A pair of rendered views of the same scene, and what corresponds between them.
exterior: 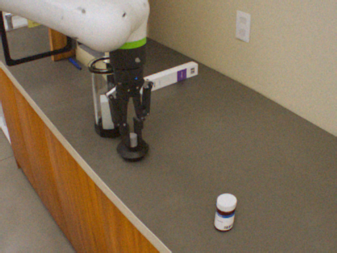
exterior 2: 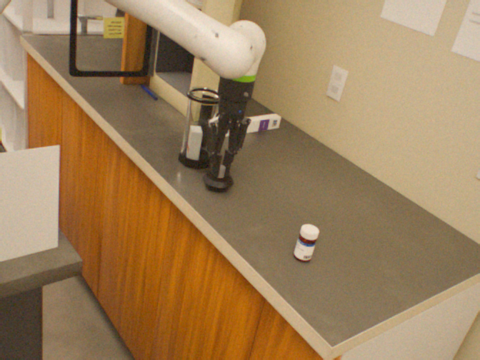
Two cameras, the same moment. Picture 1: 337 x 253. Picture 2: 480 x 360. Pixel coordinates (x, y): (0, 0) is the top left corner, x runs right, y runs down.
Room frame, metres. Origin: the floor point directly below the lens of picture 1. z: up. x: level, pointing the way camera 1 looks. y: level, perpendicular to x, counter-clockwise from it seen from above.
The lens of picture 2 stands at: (-0.40, 0.16, 1.69)
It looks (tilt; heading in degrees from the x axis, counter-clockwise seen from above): 29 degrees down; 355
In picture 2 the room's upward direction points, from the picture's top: 12 degrees clockwise
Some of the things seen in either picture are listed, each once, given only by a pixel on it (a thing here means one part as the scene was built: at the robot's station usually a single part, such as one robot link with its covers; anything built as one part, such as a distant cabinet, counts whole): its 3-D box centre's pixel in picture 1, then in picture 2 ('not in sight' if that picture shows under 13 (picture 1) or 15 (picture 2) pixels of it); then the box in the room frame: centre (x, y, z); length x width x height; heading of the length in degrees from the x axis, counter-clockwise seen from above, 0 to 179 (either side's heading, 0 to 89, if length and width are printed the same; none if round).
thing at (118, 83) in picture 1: (128, 80); (231, 112); (0.91, 0.10, 1.17); 0.08 x 0.07 x 0.09; 124
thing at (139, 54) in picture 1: (126, 53); (235, 86); (0.91, 0.11, 1.25); 0.12 x 0.09 x 0.06; 34
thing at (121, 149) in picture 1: (132, 145); (218, 176); (0.91, 0.10, 0.97); 0.09 x 0.09 x 0.07
